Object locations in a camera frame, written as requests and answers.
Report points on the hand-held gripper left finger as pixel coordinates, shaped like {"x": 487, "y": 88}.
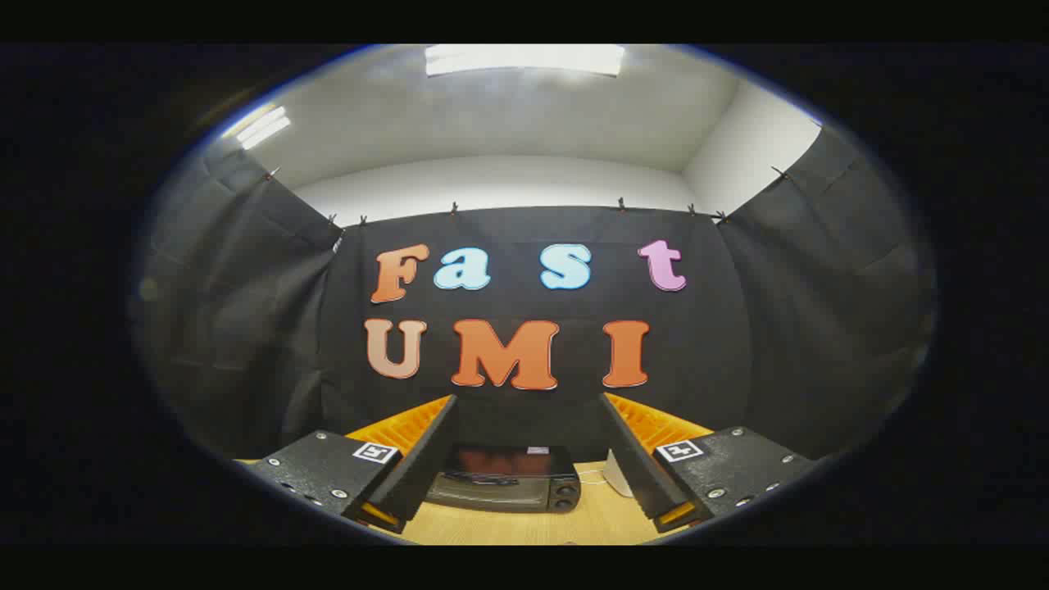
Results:
{"x": 422, "y": 463}

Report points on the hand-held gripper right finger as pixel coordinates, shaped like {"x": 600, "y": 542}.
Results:
{"x": 635, "y": 463}

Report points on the black toaster oven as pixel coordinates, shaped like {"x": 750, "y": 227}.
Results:
{"x": 508, "y": 479}

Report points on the white pop-up toaster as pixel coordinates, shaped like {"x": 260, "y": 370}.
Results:
{"x": 616, "y": 479}

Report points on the small ceiling light panel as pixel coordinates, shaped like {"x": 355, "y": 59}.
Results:
{"x": 262, "y": 127}

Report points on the large ceiling light panel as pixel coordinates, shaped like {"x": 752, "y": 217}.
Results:
{"x": 524, "y": 59}

